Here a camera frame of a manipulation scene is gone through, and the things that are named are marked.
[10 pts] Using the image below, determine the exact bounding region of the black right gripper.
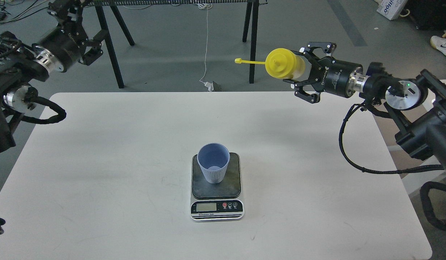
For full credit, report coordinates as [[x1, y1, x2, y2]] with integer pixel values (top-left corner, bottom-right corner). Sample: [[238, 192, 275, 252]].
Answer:
[[283, 42, 364, 104]]

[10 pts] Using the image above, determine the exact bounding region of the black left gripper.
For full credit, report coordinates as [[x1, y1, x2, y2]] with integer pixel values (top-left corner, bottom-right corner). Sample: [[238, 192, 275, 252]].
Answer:
[[33, 0, 109, 73]]

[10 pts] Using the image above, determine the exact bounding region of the yellow squeeze bottle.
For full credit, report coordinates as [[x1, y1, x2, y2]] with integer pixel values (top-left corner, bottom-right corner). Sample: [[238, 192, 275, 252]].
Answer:
[[234, 48, 306, 79]]

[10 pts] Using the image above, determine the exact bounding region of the blue plastic cup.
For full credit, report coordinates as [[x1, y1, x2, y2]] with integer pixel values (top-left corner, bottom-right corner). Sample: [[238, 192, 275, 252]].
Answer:
[[197, 143, 230, 184]]

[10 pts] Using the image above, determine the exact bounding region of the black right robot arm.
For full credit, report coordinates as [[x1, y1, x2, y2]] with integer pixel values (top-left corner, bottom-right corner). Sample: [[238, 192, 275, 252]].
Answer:
[[282, 42, 446, 174]]

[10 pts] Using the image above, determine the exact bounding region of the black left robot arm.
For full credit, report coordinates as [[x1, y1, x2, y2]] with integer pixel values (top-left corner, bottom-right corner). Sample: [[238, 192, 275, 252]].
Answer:
[[0, 0, 108, 153]]

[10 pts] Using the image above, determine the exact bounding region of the digital kitchen scale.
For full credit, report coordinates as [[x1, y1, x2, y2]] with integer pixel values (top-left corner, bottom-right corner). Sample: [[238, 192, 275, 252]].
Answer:
[[190, 152, 245, 221]]

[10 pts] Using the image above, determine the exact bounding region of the black trestle table background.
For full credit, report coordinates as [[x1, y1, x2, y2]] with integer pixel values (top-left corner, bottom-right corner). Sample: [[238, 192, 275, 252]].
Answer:
[[89, 0, 267, 90]]

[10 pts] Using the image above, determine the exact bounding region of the white printed bag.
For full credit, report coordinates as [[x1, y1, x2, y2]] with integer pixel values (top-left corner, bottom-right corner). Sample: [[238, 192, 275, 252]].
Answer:
[[376, 0, 410, 20]]

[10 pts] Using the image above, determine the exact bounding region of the power adapter on floor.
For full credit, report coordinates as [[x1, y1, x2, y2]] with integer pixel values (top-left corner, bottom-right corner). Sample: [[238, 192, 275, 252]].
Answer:
[[204, 81, 223, 92]]

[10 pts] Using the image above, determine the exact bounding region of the white sneaker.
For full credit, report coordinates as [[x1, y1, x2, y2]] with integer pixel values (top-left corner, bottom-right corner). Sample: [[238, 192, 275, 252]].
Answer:
[[430, 36, 446, 56]]

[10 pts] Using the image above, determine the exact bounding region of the white hanging cable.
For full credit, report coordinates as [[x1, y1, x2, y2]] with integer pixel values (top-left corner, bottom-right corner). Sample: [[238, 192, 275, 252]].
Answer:
[[198, 3, 213, 87]]

